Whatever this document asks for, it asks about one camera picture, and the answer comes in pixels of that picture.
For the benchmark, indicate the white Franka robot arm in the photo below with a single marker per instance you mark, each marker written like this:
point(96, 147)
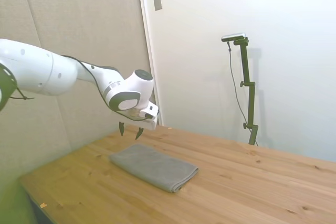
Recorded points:
point(47, 69)

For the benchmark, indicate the dark green camera stand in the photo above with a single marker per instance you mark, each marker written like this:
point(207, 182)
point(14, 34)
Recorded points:
point(249, 98)

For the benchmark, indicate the white door frame trim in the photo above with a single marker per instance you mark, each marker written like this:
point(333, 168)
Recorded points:
point(147, 37)

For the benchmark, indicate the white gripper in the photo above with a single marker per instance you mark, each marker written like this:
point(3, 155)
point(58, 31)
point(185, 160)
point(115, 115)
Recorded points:
point(149, 123)

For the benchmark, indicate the grey wall switch plate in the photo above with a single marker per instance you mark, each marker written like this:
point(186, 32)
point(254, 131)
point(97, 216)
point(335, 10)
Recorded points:
point(157, 1)

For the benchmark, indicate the grey towel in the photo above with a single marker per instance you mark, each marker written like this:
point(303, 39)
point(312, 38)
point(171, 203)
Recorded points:
point(155, 167)

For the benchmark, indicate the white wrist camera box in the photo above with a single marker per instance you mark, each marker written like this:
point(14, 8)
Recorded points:
point(151, 108)

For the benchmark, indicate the silver camera on stand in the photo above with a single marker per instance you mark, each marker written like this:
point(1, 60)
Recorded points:
point(233, 37)

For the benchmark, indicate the small orange tape scrap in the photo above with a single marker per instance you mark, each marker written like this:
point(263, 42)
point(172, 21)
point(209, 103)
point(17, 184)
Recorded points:
point(43, 204)

